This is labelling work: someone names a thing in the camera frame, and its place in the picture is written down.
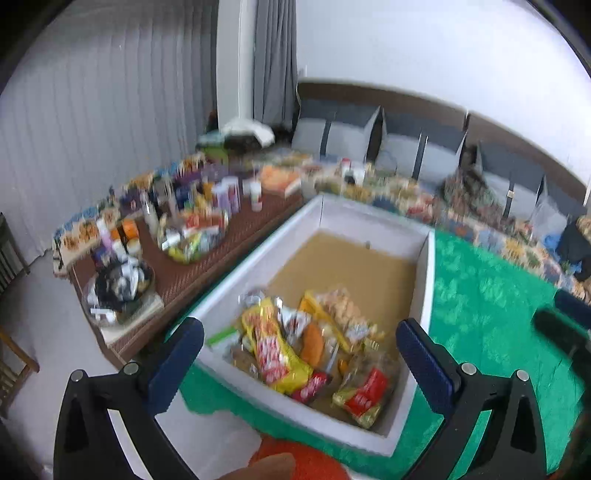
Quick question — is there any gold red chestnut bag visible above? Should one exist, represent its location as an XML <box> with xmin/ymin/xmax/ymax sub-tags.
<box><xmin>332</xmin><ymin>367</ymin><xmax>391</xmax><ymax>429</ymax></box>

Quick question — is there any green brown vacuum snack pack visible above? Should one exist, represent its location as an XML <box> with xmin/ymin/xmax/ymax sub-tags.
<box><xmin>205</xmin><ymin>326</ymin><xmax>259</xmax><ymax>379</ymax></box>

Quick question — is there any clear bowl of snacks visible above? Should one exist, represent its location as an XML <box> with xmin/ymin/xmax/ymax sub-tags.
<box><xmin>156</xmin><ymin>210</ymin><xmax>229</xmax><ymax>264</ymax></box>

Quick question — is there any person's left hand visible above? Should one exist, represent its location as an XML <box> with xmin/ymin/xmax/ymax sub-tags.
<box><xmin>219</xmin><ymin>453</ymin><xmax>296</xmax><ymax>480</ymax></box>

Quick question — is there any black and tan clothes pile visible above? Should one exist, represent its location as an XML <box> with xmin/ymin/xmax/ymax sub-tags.
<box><xmin>556</xmin><ymin>216</ymin><xmax>590</xmax><ymax>281</ymax></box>

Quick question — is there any green floral bedspread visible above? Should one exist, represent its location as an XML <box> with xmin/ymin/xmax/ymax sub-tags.
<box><xmin>180</xmin><ymin>232</ymin><xmax>584</xmax><ymax>479</ymax></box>

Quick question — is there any grey pillow right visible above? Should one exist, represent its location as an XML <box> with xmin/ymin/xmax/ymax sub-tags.
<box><xmin>476</xmin><ymin>143</ymin><xmax>544</xmax><ymax>221</ymax></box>

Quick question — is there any grey pillow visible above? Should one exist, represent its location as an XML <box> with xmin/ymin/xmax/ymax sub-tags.
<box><xmin>291</xmin><ymin>105</ymin><xmax>381</xmax><ymax>162</ymax></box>
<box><xmin>476</xmin><ymin>143</ymin><xmax>544</xmax><ymax>221</ymax></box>
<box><xmin>375</xmin><ymin>112</ymin><xmax>466</xmax><ymax>186</ymax></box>

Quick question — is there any brown wicker side table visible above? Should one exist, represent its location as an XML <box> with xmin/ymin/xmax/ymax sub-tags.
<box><xmin>91</xmin><ymin>193</ymin><xmax>304</xmax><ymax>368</ymax></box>

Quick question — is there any black bowl of items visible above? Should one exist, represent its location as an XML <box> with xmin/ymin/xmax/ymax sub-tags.
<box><xmin>82</xmin><ymin>258</ymin><xmax>155</xmax><ymax>328</ymax></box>

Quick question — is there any floral patterned cloth bag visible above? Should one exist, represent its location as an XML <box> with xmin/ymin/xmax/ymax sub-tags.
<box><xmin>442</xmin><ymin>165</ymin><xmax>504</xmax><ymax>230</ymax></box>

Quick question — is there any yellow red snack bag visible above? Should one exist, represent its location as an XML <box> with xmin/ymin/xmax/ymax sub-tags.
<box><xmin>240</xmin><ymin>297</ymin><xmax>312</xmax><ymax>395</ymax></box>

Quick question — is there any grey pillow middle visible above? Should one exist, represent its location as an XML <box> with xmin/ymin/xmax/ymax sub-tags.
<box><xmin>375</xmin><ymin>112</ymin><xmax>466</xmax><ymax>186</ymax></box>

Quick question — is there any white cardboard box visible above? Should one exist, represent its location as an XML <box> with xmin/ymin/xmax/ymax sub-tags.
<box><xmin>192</xmin><ymin>195</ymin><xmax>436</xmax><ymax>457</ymax></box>

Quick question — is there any grey pillow left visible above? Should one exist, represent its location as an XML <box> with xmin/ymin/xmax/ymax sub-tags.
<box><xmin>291</xmin><ymin>105</ymin><xmax>381</xmax><ymax>162</ymax></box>

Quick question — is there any orange book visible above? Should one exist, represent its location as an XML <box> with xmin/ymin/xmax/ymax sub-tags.
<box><xmin>259</xmin><ymin>165</ymin><xmax>301</xmax><ymax>198</ymax></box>

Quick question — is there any grey curtain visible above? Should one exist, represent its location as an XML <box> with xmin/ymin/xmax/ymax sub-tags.
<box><xmin>0</xmin><ymin>0</ymin><xmax>299</xmax><ymax>264</ymax></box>

